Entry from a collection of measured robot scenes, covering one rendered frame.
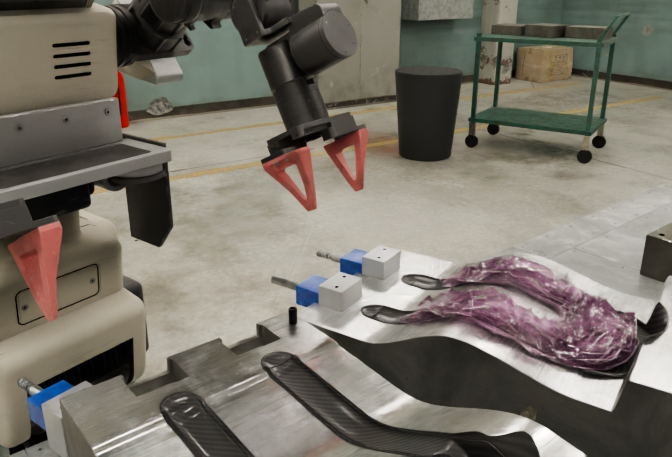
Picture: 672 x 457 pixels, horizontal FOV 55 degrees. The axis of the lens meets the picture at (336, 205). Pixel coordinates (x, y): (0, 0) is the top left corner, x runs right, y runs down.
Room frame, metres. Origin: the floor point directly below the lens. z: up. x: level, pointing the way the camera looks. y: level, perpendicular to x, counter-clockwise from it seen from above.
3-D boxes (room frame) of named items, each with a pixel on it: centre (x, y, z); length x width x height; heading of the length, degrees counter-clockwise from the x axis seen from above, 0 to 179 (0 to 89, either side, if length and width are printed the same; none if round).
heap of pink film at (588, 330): (0.67, -0.22, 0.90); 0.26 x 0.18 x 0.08; 57
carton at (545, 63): (8.31, -2.66, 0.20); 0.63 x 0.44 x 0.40; 123
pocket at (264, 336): (0.60, 0.09, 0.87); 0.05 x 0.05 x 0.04; 39
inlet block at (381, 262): (0.87, -0.03, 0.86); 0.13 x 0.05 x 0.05; 57
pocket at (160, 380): (0.53, 0.18, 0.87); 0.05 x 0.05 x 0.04; 39
